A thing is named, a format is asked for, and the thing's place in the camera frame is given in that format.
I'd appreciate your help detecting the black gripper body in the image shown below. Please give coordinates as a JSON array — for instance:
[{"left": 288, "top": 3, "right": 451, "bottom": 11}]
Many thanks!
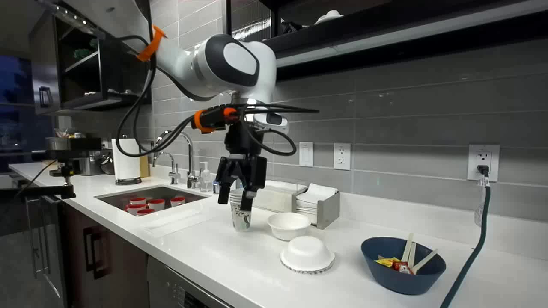
[{"left": 218, "top": 119, "right": 269, "bottom": 177}]

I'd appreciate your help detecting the white paper bowl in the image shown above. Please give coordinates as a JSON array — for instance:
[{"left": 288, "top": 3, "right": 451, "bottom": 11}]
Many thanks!
[{"left": 266, "top": 210, "right": 314, "bottom": 240}]

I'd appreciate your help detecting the brown base cabinet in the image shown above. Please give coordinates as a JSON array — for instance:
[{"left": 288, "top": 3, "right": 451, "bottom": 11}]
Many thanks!
[{"left": 57, "top": 201, "right": 151, "bottom": 308}]

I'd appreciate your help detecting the dark blue bowl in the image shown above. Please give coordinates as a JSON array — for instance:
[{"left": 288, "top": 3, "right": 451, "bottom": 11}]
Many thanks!
[{"left": 360, "top": 235, "right": 449, "bottom": 295}]

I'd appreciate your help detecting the clear soap dispenser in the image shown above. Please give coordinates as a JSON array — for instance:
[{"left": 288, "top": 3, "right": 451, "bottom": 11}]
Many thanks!
[{"left": 195, "top": 160, "right": 214, "bottom": 193}]

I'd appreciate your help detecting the white rectangular box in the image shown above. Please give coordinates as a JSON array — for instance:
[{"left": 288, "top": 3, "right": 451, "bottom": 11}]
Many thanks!
[{"left": 255, "top": 179, "right": 300, "bottom": 213}]

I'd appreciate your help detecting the patterned paper cup stack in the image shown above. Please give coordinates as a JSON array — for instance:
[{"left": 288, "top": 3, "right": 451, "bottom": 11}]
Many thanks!
[{"left": 230, "top": 189, "right": 257, "bottom": 232}]

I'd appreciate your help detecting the chrome kitchen faucet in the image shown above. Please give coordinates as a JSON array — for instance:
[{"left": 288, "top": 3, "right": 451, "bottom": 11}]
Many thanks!
[{"left": 149, "top": 128, "right": 199, "bottom": 187}]

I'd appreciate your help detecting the white napkin stack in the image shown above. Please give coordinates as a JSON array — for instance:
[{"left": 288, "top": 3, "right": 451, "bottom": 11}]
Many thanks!
[{"left": 296, "top": 181, "right": 339, "bottom": 210}]

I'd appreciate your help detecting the metal napkin holder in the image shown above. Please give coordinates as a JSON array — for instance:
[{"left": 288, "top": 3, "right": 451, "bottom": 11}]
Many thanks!
[{"left": 290, "top": 184, "right": 341, "bottom": 230}]

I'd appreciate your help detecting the white paper plate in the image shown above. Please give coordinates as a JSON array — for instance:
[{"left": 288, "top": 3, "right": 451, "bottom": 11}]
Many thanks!
[{"left": 279, "top": 234, "right": 338, "bottom": 273}]

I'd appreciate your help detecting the white paper towel roll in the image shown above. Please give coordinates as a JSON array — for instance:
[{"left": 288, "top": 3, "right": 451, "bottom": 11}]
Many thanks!
[{"left": 112, "top": 136, "right": 144, "bottom": 184}]

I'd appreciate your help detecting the kitchen sink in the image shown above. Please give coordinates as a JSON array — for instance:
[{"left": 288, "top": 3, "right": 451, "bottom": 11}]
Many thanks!
[{"left": 94, "top": 184, "right": 209, "bottom": 216}]

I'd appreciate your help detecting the grey dishwasher front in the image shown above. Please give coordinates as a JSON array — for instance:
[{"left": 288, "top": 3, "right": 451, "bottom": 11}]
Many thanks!
[{"left": 146, "top": 254, "right": 231, "bottom": 308}]

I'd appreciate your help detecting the yellow red small item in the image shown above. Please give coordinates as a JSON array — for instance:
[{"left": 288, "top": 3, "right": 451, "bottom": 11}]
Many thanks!
[{"left": 374, "top": 254, "right": 403, "bottom": 270}]

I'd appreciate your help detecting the white plastic utensil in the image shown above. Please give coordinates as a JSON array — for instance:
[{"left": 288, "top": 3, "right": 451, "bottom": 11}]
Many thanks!
[
  {"left": 401, "top": 230, "right": 416, "bottom": 266},
  {"left": 411, "top": 247, "right": 440, "bottom": 275}
]

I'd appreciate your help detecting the metal pot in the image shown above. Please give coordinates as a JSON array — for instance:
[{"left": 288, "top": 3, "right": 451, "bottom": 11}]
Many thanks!
[{"left": 45, "top": 133, "right": 74, "bottom": 153}]

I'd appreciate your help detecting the white outlet with plug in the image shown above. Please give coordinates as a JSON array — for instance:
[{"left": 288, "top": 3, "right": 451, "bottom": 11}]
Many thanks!
[{"left": 466, "top": 143, "right": 502, "bottom": 182}]

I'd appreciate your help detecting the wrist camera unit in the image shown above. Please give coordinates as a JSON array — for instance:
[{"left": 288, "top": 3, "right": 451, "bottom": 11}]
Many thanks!
[{"left": 249, "top": 107, "right": 291, "bottom": 131}]

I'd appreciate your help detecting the orange cable connector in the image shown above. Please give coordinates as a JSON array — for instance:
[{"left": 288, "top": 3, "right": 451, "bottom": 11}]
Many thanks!
[{"left": 190, "top": 104, "right": 242, "bottom": 134}]

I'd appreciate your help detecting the white light switch plate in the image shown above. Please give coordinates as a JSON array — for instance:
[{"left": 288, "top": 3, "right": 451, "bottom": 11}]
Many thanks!
[{"left": 298, "top": 139, "right": 315, "bottom": 167}]

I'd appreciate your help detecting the white wall outlet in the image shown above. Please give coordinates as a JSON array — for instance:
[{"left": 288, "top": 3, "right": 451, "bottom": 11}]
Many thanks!
[{"left": 332, "top": 141, "right": 353, "bottom": 170}]

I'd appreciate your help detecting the orange cable strap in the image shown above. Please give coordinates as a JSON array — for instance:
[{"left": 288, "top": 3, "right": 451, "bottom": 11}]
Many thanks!
[{"left": 136, "top": 23, "right": 168, "bottom": 62}]

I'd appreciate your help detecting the black cabinet handle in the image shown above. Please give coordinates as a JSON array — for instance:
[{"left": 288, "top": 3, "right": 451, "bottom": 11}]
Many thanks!
[{"left": 82, "top": 225, "right": 112, "bottom": 280}]

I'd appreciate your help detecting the dark open wall cabinet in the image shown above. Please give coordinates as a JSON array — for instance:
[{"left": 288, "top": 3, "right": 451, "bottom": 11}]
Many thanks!
[{"left": 31, "top": 0, "right": 154, "bottom": 112}]

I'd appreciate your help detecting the steel appliance with handle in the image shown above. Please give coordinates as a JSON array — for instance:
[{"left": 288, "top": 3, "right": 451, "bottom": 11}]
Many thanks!
[{"left": 0, "top": 193, "right": 69, "bottom": 308}]

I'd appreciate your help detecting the black power cable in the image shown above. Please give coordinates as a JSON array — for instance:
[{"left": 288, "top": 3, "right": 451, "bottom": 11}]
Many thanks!
[{"left": 439, "top": 177, "right": 493, "bottom": 308}]

